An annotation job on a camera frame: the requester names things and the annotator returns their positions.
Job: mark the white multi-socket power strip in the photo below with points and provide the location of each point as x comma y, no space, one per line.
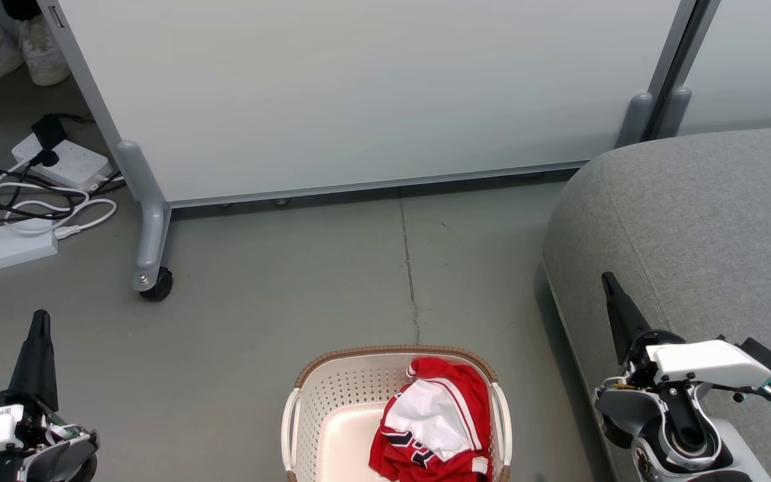
71,164

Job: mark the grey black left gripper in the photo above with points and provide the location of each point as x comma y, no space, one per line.
57,455

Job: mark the black mains plug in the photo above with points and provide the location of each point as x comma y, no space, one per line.
44,158

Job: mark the long white power box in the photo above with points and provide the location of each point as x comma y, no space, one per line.
4,251

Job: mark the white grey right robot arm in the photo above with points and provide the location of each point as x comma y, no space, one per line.
747,468

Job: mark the grey fabric sofa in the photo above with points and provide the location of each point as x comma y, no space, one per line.
693,227

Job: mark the black caster wheel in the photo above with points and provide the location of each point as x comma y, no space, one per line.
156,285

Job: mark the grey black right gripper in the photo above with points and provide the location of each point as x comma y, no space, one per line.
676,415

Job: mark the white laundry basket brown rim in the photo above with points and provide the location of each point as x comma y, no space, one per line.
338,415

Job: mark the black power adapter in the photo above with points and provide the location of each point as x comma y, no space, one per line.
49,130

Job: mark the wide white partition panel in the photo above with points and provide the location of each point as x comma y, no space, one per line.
359,87

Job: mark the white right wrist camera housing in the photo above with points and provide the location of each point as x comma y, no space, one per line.
707,361

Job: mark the red and white garment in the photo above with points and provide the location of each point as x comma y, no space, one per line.
439,422

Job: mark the narrow white partition panel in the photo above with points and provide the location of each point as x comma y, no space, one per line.
747,60

